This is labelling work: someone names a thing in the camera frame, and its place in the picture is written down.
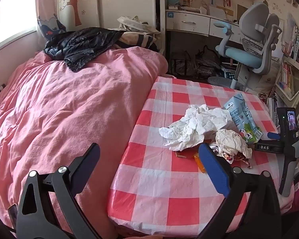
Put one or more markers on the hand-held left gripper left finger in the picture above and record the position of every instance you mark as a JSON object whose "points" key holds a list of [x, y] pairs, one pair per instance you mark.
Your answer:
{"points": [[88, 165]]}

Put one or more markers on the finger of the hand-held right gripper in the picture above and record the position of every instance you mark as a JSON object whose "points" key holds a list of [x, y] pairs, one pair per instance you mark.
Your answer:
{"points": [[273, 136]]}

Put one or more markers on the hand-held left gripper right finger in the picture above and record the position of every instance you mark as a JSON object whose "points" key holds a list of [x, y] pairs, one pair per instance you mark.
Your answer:
{"points": [[214, 170]]}

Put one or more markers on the orange peel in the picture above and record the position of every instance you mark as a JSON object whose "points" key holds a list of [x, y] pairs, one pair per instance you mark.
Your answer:
{"points": [[198, 163]]}

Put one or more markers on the printed snack wrapper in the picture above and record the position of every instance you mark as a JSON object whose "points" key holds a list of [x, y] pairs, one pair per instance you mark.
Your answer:
{"points": [[230, 142]]}

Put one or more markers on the small brown peel strip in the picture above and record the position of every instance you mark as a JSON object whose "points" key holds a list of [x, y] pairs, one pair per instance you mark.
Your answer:
{"points": [[180, 155]]}

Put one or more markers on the blue and green milk carton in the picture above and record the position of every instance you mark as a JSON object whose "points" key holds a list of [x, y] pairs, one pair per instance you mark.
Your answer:
{"points": [[241, 114]]}

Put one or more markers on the large white tissue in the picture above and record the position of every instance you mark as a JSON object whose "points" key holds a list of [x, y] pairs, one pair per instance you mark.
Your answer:
{"points": [[196, 124]]}

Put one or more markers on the pile of magazines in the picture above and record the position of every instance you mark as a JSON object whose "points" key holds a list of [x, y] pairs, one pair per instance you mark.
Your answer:
{"points": [[271, 109]]}

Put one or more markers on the red checkered tablecloth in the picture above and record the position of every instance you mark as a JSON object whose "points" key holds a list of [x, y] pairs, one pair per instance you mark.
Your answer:
{"points": [[164, 191]]}

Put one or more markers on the beige printed bag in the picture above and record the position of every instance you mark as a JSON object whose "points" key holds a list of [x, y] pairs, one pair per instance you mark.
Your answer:
{"points": [[266, 79]]}

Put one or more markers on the white book rack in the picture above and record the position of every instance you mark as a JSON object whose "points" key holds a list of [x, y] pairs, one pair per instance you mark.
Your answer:
{"points": [[289, 79]]}

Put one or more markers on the pink duvet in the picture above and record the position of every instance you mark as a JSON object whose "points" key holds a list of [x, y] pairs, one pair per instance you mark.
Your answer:
{"points": [[64, 104]]}

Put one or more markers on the blue printed bag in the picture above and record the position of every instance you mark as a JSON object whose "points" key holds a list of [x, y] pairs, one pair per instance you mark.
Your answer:
{"points": [[228, 73]]}

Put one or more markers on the grey and blue desk chair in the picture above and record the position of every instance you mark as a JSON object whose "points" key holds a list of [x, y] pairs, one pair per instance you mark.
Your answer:
{"points": [[249, 54]]}

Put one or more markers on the black bag of papers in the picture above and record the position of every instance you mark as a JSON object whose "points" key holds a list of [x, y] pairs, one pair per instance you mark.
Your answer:
{"points": [[209, 61]]}

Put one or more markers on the clear plastic bag of papers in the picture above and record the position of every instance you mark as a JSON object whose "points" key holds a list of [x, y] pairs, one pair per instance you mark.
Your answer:
{"points": [[183, 64]]}

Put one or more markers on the black shiny cloth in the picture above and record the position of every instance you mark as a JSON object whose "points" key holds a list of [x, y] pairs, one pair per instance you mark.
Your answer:
{"points": [[82, 43]]}

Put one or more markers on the striped pillow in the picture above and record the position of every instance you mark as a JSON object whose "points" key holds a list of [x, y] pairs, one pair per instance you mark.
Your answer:
{"points": [[139, 39]]}

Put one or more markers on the white desk with hutch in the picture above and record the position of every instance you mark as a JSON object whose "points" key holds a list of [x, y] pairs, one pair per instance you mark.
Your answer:
{"points": [[186, 22]]}

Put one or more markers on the white wardrobe with tree decal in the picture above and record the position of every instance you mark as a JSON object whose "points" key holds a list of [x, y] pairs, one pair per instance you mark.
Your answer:
{"points": [[109, 2]]}

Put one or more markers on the pink curtain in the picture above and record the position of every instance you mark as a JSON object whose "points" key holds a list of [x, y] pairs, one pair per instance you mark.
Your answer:
{"points": [[46, 2]]}

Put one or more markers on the window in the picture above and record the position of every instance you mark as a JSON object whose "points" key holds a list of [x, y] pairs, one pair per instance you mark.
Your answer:
{"points": [[12, 12]]}

